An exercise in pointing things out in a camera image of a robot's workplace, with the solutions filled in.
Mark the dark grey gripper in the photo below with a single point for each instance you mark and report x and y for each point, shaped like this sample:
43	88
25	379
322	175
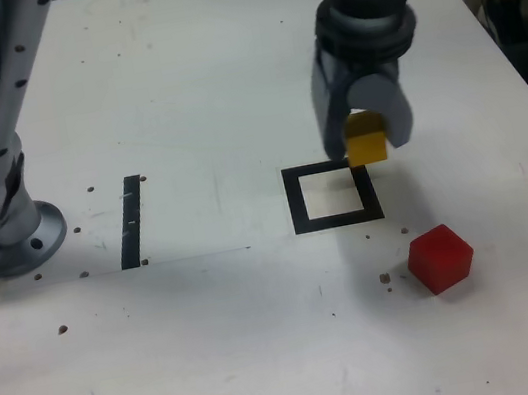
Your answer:
364	71

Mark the yellow cube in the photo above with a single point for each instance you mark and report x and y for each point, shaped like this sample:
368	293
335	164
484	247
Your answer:
367	150

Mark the red cube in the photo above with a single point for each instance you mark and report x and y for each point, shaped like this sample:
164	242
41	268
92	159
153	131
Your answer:
439	259

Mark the black tape square outline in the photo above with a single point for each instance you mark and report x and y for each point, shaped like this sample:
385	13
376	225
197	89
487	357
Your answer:
295	202

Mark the black tape strip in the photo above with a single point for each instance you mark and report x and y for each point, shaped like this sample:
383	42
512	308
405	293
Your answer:
130	220

